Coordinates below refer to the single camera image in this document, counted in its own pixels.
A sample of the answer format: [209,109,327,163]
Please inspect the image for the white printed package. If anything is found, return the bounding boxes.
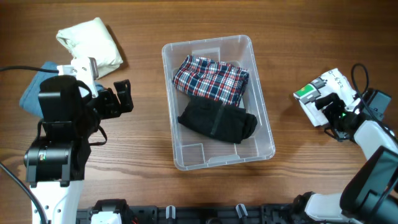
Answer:
[293,68,359,127]

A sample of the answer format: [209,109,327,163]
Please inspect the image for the cream cloth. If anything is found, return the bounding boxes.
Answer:
[56,17,124,79]

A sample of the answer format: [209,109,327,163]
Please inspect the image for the plaid cloth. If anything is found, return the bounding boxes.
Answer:
[172,55,249,106]

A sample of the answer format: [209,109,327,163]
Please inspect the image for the blue jeans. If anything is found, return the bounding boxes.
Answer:
[19,62,104,121]

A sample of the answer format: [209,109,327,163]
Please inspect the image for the black cloth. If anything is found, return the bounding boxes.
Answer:
[178,96,258,144]

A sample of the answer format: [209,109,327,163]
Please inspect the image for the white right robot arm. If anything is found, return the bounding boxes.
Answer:
[291,89,397,223]

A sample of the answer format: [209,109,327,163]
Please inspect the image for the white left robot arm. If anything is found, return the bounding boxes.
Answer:
[24,75,134,223]

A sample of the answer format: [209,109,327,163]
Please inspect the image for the clear plastic storage container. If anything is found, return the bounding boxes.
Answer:
[161,34,277,171]

